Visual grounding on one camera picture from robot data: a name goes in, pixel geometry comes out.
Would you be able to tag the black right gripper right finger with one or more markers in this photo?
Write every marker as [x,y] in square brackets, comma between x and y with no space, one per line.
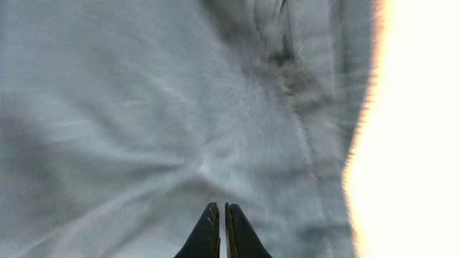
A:
[242,240]

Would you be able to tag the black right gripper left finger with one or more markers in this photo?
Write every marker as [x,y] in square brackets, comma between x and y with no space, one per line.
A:
[204,240]

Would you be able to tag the navy blue denim shorts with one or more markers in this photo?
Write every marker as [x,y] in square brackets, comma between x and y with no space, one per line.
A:
[121,120]

